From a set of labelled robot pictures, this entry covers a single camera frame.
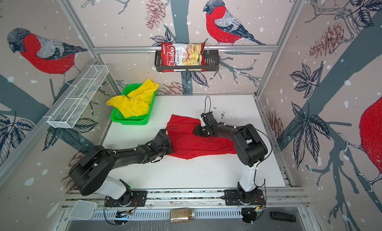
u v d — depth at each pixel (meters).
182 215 0.66
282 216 0.67
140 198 0.73
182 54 0.88
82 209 0.70
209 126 0.78
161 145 0.72
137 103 1.04
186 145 0.93
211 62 0.94
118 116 1.03
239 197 0.72
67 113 0.71
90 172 0.44
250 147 0.50
